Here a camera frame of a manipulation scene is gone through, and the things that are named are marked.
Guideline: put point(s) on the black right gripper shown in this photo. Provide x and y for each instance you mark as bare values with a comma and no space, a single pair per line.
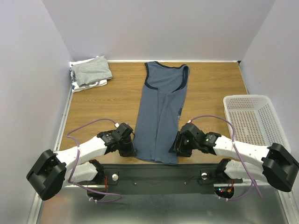
177,146

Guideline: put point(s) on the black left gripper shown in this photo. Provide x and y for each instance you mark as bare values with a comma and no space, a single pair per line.
130,152

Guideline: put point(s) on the blue tank top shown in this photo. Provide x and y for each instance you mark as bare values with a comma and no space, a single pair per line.
161,105

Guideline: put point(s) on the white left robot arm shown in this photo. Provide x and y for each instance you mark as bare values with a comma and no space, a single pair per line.
54,170

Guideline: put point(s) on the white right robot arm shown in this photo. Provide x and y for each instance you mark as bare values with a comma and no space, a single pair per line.
273,164

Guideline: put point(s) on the grey folded tank top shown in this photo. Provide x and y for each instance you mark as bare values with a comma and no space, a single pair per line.
92,71

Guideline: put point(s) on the white plastic basket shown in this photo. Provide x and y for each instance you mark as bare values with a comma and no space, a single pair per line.
255,120

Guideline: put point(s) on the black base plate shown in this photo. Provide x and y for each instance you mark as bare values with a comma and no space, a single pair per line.
149,179

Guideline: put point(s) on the aluminium frame rail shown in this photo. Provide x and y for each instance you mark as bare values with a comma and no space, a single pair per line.
55,154

